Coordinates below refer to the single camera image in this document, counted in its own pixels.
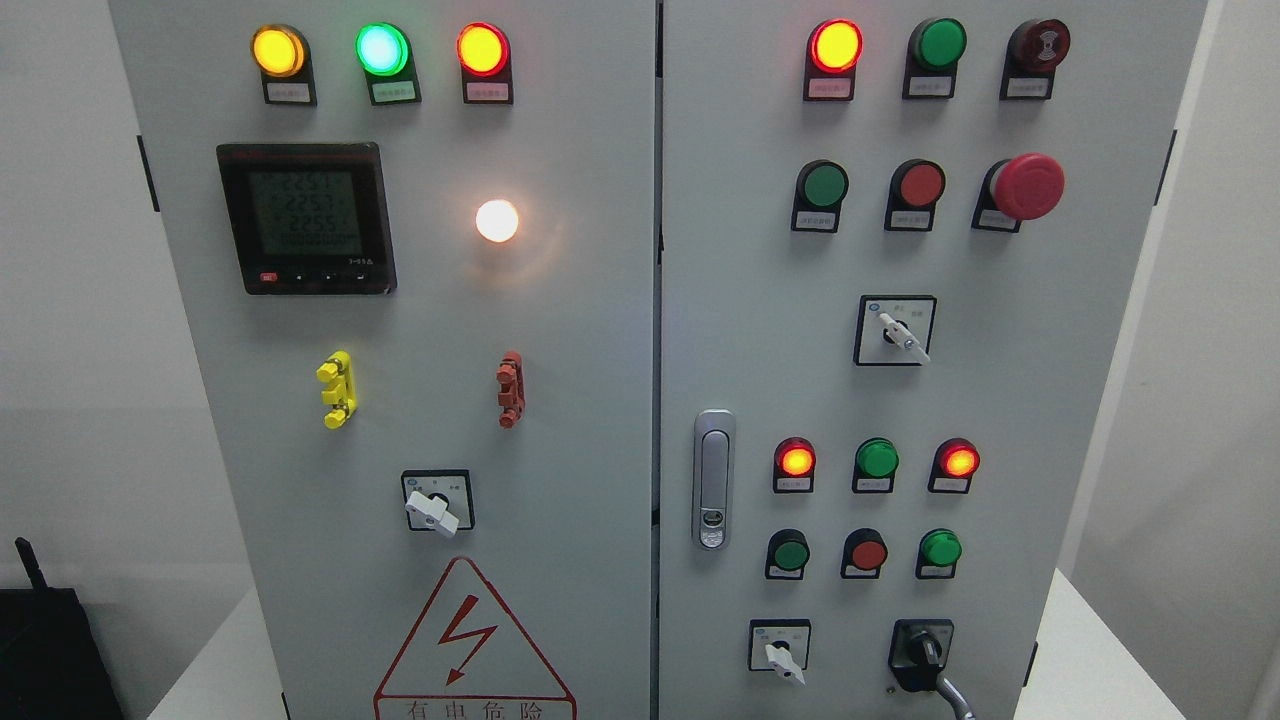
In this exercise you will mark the green lamp top right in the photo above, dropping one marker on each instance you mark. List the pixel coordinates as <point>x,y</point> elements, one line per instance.
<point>934,50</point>

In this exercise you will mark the red emergency stop mushroom button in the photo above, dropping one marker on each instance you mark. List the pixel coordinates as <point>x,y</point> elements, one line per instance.
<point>1017,190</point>

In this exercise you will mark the red push button upper row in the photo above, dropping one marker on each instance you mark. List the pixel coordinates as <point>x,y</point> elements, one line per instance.
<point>915,188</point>

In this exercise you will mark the glowing white indicator lamp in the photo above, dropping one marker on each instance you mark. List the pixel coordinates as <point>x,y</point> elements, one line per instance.
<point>497,220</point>

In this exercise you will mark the white selector switch bottom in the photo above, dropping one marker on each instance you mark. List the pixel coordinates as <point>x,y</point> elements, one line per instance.
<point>780,646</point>

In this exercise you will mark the black rotary knob switch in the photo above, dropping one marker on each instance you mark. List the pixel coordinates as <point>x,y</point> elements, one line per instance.
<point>919,652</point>

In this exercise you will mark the white selector switch upper right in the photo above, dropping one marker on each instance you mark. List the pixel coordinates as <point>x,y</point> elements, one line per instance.
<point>894,330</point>

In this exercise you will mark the lit red lamp top right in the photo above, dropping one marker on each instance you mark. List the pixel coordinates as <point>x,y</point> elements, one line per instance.
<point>832,52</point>

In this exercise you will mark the black digital power meter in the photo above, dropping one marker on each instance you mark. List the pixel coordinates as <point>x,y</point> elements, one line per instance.
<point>309,218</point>

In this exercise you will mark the green push button lower left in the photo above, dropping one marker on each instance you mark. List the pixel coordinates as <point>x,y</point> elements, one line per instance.
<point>787,554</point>

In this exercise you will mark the orange-red indicator lamp left door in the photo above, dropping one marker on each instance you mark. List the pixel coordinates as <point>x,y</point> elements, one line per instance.
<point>485,64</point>

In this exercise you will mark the lit red lamp lower left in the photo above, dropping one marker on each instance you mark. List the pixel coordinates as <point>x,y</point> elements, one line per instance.
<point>794,466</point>

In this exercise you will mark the lit red lamp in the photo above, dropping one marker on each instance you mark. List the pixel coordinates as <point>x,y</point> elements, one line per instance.
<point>832,52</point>
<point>794,466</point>
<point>955,463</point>

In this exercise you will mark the white selector switch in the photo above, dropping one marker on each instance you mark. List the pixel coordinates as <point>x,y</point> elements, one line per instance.
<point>780,646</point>
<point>894,330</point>

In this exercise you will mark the red terminal connector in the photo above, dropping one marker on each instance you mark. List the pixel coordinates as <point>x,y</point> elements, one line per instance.
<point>511,392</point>

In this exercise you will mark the grey electrical control cabinet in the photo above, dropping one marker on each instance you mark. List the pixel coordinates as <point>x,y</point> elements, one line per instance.
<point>652,152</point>

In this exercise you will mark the red push button lower middle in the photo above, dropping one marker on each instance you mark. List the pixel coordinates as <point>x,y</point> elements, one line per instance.
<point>864,554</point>

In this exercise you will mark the yellow terminal connector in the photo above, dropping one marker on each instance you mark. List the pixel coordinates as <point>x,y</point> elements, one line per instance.
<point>339,392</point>

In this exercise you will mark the lit red lamp lower right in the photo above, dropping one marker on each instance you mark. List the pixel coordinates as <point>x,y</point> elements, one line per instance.
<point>955,463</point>

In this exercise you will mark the dark red buzzer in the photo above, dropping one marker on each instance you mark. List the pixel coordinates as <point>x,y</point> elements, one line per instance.
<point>1035,50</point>

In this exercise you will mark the yellow indicator lamp top left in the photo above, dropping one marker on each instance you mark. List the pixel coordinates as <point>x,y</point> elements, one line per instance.
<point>284,60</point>

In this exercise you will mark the green push button upper row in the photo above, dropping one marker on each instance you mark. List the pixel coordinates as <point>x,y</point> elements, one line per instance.
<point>820,188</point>

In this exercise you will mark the red lightning warning sticker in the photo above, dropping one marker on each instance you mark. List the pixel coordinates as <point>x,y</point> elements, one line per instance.
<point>468,657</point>

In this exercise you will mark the black device with antenna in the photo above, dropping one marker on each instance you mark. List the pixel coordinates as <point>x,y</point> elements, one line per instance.
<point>51,667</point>

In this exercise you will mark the green push button lower right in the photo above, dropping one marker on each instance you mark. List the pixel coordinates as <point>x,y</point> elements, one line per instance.
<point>938,552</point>

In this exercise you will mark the silver cabinet door latch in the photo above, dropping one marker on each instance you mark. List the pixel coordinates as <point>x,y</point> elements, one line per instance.
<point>712,475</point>

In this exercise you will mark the lit green indicator lamp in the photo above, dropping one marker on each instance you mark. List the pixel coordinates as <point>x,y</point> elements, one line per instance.
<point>385,55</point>

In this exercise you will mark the green lamp lower middle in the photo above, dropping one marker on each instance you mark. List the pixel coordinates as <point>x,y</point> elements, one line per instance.
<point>875,466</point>

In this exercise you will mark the white selector switch left door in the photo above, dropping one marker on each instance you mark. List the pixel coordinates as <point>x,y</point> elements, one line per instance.
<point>438,500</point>

